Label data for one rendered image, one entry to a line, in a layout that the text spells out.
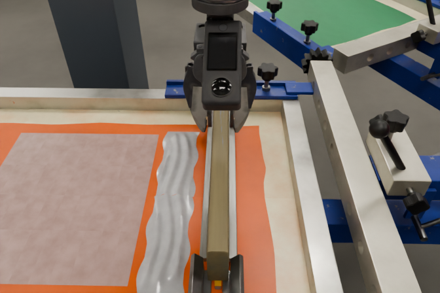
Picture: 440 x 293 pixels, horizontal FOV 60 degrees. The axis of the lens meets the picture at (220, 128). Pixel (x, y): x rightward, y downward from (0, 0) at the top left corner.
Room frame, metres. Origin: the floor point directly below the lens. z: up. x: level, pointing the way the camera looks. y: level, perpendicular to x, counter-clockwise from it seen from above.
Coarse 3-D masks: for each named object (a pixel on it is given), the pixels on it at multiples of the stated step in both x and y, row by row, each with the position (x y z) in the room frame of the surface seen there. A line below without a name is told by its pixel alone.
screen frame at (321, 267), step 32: (0, 96) 0.71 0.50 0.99; (32, 96) 0.71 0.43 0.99; (64, 96) 0.71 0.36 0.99; (96, 96) 0.71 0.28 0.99; (128, 96) 0.71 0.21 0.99; (160, 96) 0.71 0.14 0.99; (288, 128) 0.60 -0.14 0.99; (320, 224) 0.36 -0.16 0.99; (320, 256) 0.31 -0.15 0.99; (320, 288) 0.26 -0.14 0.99
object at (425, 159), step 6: (420, 156) 0.47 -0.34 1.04; (426, 156) 0.47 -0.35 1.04; (432, 156) 0.47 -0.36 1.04; (438, 156) 0.47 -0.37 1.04; (372, 162) 0.45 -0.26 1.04; (426, 162) 0.45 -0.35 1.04; (432, 162) 0.45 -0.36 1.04; (438, 162) 0.45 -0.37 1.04; (426, 168) 0.44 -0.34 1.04; (432, 168) 0.44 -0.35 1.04; (438, 168) 0.44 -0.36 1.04; (378, 174) 0.42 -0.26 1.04; (432, 174) 0.42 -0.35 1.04; (438, 174) 0.42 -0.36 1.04; (378, 180) 0.41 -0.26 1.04; (432, 180) 0.41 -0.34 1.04; (438, 180) 0.41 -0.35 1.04; (432, 186) 0.41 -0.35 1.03; (438, 186) 0.41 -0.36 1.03; (384, 192) 0.41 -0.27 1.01; (438, 192) 0.41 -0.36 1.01; (390, 198) 0.41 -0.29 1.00; (396, 198) 0.41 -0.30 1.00; (402, 198) 0.41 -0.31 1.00; (438, 198) 0.41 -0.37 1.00
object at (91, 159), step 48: (0, 144) 0.59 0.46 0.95; (48, 144) 0.59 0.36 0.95; (96, 144) 0.59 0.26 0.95; (144, 144) 0.59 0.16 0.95; (240, 144) 0.59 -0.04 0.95; (0, 192) 0.46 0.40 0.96; (48, 192) 0.46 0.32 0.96; (96, 192) 0.46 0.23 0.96; (144, 192) 0.46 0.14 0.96; (240, 192) 0.46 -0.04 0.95
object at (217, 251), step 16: (224, 112) 0.56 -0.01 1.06; (224, 128) 0.52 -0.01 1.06; (224, 144) 0.48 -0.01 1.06; (224, 160) 0.44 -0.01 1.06; (224, 176) 0.40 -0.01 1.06; (224, 192) 0.37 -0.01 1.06; (208, 208) 0.35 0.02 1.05; (224, 208) 0.34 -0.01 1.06; (208, 224) 0.32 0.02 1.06; (224, 224) 0.31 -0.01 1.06; (208, 240) 0.29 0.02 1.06; (224, 240) 0.29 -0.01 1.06; (208, 256) 0.27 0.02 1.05; (224, 256) 0.27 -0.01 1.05; (208, 272) 0.27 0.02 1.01; (224, 272) 0.27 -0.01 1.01
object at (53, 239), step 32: (0, 224) 0.39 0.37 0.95; (32, 224) 0.39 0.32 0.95; (64, 224) 0.39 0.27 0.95; (96, 224) 0.39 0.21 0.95; (128, 224) 0.39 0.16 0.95; (192, 224) 0.39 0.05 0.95; (256, 224) 0.39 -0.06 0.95; (0, 256) 0.33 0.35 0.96; (32, 256) 0.33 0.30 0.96; (64, 256) 0.33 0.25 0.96; (96, 256) 0.33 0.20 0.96; (128, 256) 0.33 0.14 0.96; (256, 256) 0.33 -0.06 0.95; (0, 288) 0.27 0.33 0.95; (32, 288) 0.27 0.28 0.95; (64, 288) 0.27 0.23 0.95; (96, 288) 0.27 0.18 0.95; (128, 288) 0.27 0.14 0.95; (256, 288) 0.27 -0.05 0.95
